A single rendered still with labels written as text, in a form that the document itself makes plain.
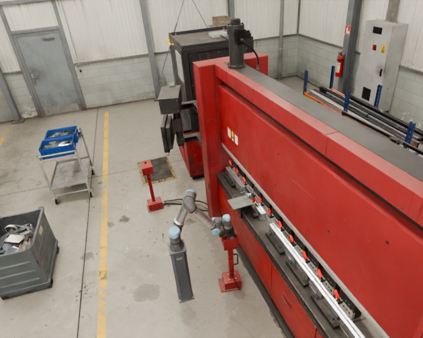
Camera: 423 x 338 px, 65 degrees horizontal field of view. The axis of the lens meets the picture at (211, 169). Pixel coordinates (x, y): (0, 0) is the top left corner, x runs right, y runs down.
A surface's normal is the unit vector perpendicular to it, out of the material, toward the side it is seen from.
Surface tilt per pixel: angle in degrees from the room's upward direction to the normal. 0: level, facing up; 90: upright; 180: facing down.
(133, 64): 90
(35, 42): 90
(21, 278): 90
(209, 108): 90
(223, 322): 0
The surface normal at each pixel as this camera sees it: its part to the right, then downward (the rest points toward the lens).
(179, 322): -0.07, -0.85
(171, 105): 0.03, 0.52
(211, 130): 0.33, 0.47
